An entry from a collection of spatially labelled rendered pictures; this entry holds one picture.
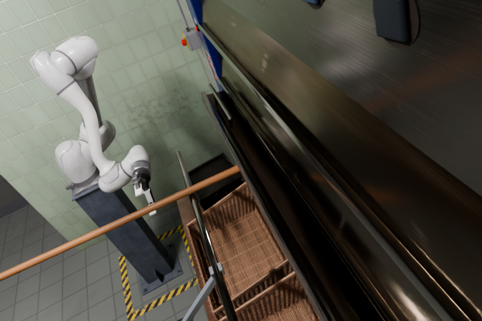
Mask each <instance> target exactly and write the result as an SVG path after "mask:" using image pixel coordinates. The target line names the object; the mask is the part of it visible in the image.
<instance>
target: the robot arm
mask: <svg viewBox="0 0 482 321"><path fill-rule="evenodd" d="M98 52H99V49H98V45H97V43H96V42H95V41H94V40H93V39H92V38H90V37H87V36H77V37H73V38H71V39H68V40H67V41H66V42H64V43H62V44H61V45H60V46H58V47H57V48H56V49H55V50H54V51H52V52H50V53H48V52H47V51H41V52H37V53H36V54H35V55H34V56H33V57H32V58H31V59H30V61H29V62H30V65H31V67H32V69H33V71H34V73H35V74H36V76H37V77H38V78H39V79H40V80H41V81H42V82H43V84H44V85H45V86H46V87H48V88H49V89H50V90H51V91H53V93H55V94H56V95H57V96H58V97H60V98H62V99H63V100H64V101H66V102H68V103H69V104H71V106H73V107H74V108H76V109H77V110H78V111H79V112H80V114H81V117H82V124H81V126H80V134H79V136H80V137H79V138H78V139H77V140H67V141H65V142H62V143H60V144H59V145H58V146H57V147H56V149H55V159H56V161H57V164H58V166H59V167H60V169H61V170H62V172H63V173H64V174H65V175H66V176H67V177H68V178H69V179H70V180H71V182H70V183H69V184H67V185H66V186H65V188H66V190H70V189H73V188H74V189H75V190H74V193H73V194H74V195H75V196H78V195H79V194H81V193H82V192H84V191H86V190H88V189H90V188H92V187H94V186H96V185H99V187H100V189H101V190H102V191H104V192H106V193H112V192H115V191H117V190H119V189H120V188H122V187H124V186H125V185H126V184H128V183H129V182H130V181H131V180H132V181H134V182H133V183H132V185H133V186H134V187H135V193H136V197H137V196H140V195H142V194H143V193H144V194H145V196H146V199H147V201H148V205H151V204H153V203H155V200H154V197H153V194H152V190H151V188H150V187H149V184H148V183H149V182H150V180H151V158H150V155H149V153H148V151H147V150H146V149H145V148H144V147H143V146H142V145H135V146H133V147H132V148H131V150H130V151H129V153H128V155H127V156H126V157H125V159H124V160H123V161H122V162H120V163H118V162H116V161H111V160H108V159H107V158H105V156H104V155H103V152H104V151H105V150H106V149H107V148H108V147H109V145H110V144H111V143H112V142H113V140H114V138H115V134H116V129H115V126H114V125H113V124H112V123H111V122H110V121H109V120H105V119H102V118H101V114H100V108H99V104H98V99H97V95H96V91H95V86H94V82H93V76H92V74H93V73H94V69H95V61H96V58H97V57H98ZM145 190H146V191H145Z"/></svg>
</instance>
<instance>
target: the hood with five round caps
mask: <svg viewBox="0 0 482 321"><path fill-rule="evenodd" d="M222 1H223V2H224V3H226V4H227V5H228V6H230V7H231V8H233V9H234V10H235V11H236V12H237V13H239V14H240V15H242V16H243V17H245V18H246V19H247V20H248V21H250V22H251V23H252V24H254V25H255V26H256V27H257V28H259V29H260V30H262V31H263V32H264V33H266V34H267V35H268V36H269V37H271V38H272V39H274V40H275V41H276V42H277V43H279V44H280V45H281V46H283V47H284V48H286V49H287V50H288V51H289V52H290V53H292V54H293V55H295V56H296V57H297V58H299V59H300V60H301V61H302V62H304V63H305V64H307V65H308V66H309V67H310V68H312V69H313V70H314V71H316V72H317V73H319V74H320V75H321V76H322V77H324V78H325V79H326V80H328V81H329V82H330V83H331V84H333V85H334V86H336V87H337V88H338V89H340V90H341V91H342V92H343V93H345V94H346V95H348V96H349V97H350V98H351V99H353V100H354V101H355V102H357V103H358V104H360V105H361V106H362V107H363V108H364V109H366V110H367V111H369V112H370V113H371V114H373V115H374V116H375V117H376V118H378V119H379V120H381V121H382V122H383V123H384V124H386V125H387V126H388V127H390V128H391V129H393V131H395V132H396V133H398V134H399V135H401V136H402V137H403V138H404V139H405V140H407V141H408V142H410V143H411V144H412V145H414V146H415V147H416V148H417V149H419V150H420V151H422V152H423V153H424V154H425V155H427V156H428V157H429V158H431V159H432V160H434V161H435V162H436V163H437V164H438V165H440V166H441V167H443V168H444V169H445V170H446V171H448V172H449V173H451V174H452V175H453V176H455V177H456V178H457V179H458V180H460V181H461V182H462V183H464V184H465V185H467V187H469V188H470V189H472V190H473V191H475V192H476V193H477V194H478V195H479V196H481V197H482V0H222Z"/></svg>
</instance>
